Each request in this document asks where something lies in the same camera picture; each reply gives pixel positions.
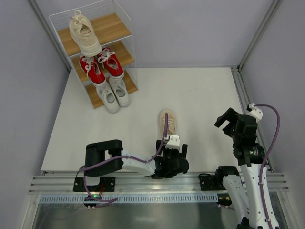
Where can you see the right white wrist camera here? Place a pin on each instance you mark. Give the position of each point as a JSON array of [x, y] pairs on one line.
[[254, 112]]

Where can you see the grey slotted cable duct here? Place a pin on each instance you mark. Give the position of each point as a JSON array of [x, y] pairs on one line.
[[131, 198]]

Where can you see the right aluminium frame post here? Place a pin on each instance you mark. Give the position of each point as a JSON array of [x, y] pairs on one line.
[[270, 13]]

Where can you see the red sneaker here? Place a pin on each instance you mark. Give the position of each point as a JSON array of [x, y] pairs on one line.
[[90, 67], [107, 58]]

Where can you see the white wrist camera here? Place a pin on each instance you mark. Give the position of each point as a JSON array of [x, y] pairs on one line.
[[254, 112], [172, 142]]

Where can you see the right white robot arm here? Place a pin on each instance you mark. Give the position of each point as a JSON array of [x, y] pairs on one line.
[[247, 187]]

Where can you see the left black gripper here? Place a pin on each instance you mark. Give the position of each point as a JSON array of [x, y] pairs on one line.
[[171, 152]]

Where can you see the beige lace sneaker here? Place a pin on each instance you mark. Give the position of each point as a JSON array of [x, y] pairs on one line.
[[172, 122], [82, 33]]

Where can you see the left aluminium frame post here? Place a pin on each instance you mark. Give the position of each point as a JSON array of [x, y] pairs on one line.
[[38, 14]]

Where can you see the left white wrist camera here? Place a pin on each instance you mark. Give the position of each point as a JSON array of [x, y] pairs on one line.
[[172, 142]]

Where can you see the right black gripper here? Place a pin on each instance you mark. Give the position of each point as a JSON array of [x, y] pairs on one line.
[[233, 122]]

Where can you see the white sneaker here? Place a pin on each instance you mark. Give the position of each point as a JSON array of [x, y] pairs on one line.
[[119, 88], [108, 98]]

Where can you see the aluminium frame post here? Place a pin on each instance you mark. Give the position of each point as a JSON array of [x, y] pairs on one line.
[[270, 13], [38, 14]]

